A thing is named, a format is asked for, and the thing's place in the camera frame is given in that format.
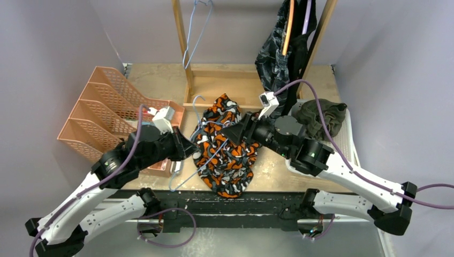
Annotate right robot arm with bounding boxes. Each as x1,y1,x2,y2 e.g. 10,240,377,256
221,92,417,236

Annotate olive green shorts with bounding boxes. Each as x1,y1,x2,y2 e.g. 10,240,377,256
295,99,349,142

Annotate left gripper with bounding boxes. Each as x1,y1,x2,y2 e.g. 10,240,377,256
138,125,200,170

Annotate orange camouflage shorts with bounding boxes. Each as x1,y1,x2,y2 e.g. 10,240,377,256
190,94,261,198

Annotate blue wire hanger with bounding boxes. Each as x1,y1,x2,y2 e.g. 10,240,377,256
182,0,214,70

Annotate grey camouflage shorts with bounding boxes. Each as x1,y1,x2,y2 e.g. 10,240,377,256
254,0,295,118

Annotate orange hanger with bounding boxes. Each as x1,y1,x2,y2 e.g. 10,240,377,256
282,0,295,56

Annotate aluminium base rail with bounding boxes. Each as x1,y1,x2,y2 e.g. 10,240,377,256
72,190,387,235

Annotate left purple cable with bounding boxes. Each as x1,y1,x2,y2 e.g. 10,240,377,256
28,103,196,257

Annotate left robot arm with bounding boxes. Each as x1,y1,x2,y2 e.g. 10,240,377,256
25,104,198,256

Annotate white plastic basket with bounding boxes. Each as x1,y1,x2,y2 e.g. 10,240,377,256
285,99,360,173

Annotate white stapler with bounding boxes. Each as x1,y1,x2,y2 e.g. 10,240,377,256
170,161,183,176

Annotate black garment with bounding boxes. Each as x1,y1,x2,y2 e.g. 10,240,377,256
283,0,318,116

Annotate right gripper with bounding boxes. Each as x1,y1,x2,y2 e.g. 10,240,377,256
221,110,292,158

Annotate purple hanger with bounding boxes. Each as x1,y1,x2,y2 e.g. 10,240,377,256
301,0,312,35

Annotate peach plastic file organizer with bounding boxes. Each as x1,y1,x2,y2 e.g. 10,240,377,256
57,66,185,163

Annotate wooden clothes rack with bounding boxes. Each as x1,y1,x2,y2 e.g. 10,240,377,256
171,0,338,114

